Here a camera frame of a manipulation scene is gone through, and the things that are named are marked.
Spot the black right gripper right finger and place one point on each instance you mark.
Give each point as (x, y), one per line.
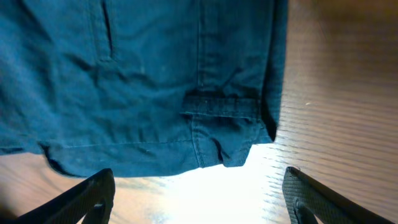
(310, 202)

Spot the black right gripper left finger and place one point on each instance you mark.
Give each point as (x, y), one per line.
(89, 202)

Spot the navy blue shorts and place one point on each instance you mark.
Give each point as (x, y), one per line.
(144, 87)

